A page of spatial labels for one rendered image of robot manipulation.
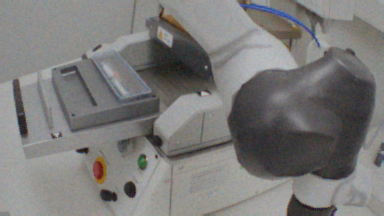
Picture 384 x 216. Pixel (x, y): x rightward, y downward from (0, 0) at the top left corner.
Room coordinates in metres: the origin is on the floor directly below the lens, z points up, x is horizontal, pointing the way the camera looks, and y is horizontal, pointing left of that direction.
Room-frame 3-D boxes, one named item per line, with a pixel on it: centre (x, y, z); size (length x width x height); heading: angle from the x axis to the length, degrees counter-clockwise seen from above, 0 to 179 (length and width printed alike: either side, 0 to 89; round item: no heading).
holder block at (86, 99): (0.64, 0.17, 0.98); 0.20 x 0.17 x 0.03; 33
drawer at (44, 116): (0.62, 0.21, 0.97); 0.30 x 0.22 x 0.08; 123
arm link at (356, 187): (0.34, -0.19, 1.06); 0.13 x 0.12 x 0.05; 27
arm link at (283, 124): (0.34, -0.12, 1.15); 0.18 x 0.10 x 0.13; 98
